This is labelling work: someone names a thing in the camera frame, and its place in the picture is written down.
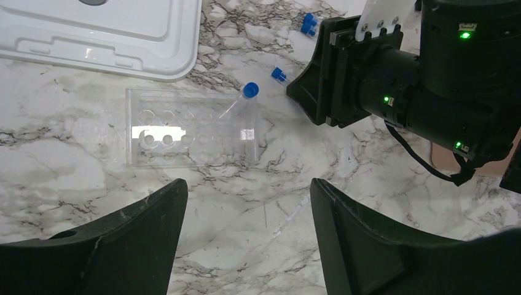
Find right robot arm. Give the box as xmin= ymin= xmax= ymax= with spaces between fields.
xmin=286 ymin=1 xmax=520 ymax=192

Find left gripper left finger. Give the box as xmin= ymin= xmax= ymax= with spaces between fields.
xmin=1 ymin=179 xmax=188 ymax=294

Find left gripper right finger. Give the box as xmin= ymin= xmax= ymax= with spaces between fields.
xmin=310 ymin=178 xmax=520 ymax=294

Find blue-capped test tube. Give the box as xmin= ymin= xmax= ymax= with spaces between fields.
xmin=218 ymin=82 xmax=259 ymax=141
xmin=271 ymin=67 xmax=289 ymax=87
xmin=300 ymin=13 xmax=323 ymax=37

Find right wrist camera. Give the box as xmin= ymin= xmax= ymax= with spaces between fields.
xmin=355 ymin=0 xmax=421 ymax=41

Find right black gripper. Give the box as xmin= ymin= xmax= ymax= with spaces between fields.
xmin=286 ymin=17 xmax=420 ymax=128

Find clear acrylic test tube rack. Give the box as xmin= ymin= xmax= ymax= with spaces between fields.
xmin=125 ymin=88 xmax=260 ymax=167

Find white plastic bin lid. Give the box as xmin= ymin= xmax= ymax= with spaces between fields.
xmin=1 ymin=1 xmax=202 ymax=82

